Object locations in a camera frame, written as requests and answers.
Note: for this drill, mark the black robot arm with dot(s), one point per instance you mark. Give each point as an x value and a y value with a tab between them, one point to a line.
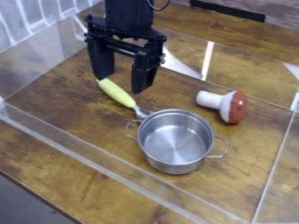
128	14

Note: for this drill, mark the green handled metal spoon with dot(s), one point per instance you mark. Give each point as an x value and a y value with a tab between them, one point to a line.
121	97

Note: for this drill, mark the black bar in background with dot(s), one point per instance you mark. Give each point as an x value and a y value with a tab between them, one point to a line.
249	15

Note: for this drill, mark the small steel pot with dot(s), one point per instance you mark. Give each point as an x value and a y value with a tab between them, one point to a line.
176	141

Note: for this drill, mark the clear acrylic enclosure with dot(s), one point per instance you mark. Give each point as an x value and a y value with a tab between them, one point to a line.
64	147

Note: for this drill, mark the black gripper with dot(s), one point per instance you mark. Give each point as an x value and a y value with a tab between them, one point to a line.
138	41

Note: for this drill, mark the toy mushroom red cap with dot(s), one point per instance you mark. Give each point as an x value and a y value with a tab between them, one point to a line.
230	104

